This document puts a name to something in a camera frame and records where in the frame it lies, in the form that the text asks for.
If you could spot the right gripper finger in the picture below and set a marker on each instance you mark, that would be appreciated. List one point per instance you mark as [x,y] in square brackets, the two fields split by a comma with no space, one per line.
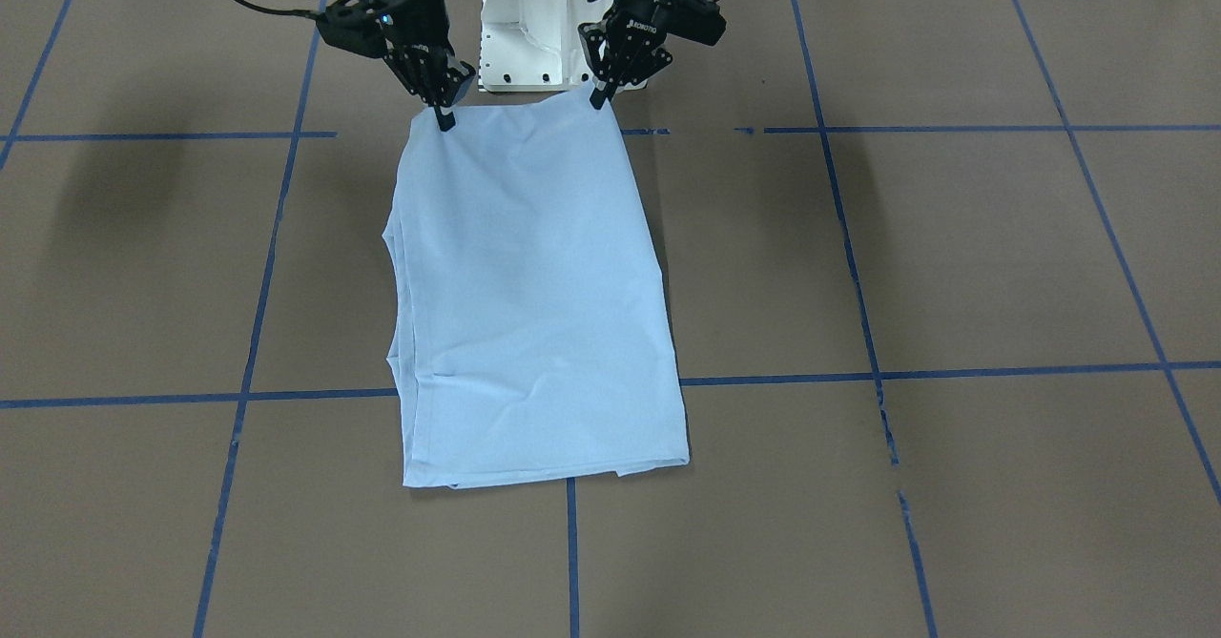
[444,113]

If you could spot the light blue t-shirt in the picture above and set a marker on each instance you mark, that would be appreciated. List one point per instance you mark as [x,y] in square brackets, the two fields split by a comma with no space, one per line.
[532,338]

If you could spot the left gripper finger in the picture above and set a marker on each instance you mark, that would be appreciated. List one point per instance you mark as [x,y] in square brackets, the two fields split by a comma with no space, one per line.
[601,95]

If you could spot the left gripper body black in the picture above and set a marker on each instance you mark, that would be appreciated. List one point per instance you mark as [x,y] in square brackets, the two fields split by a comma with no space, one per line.
[642,16]

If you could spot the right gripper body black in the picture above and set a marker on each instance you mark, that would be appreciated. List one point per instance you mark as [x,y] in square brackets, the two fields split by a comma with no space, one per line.
[420,14]

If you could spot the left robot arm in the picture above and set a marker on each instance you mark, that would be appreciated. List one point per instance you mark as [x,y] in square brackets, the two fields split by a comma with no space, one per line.
[628,45]

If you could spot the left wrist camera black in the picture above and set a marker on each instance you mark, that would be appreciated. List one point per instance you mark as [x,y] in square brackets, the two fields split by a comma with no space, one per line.
[698,21]

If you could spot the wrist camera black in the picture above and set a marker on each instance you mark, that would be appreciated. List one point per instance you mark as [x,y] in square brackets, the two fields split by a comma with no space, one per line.
[348,25]
[698,21]

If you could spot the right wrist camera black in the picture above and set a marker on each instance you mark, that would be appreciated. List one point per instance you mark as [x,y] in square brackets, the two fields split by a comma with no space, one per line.
[348,25]

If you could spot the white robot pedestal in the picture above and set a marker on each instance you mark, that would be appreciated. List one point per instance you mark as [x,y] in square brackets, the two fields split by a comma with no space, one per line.
[532,46]

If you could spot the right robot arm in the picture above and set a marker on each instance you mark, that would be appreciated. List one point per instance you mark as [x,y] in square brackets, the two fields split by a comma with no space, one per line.
[419,52]

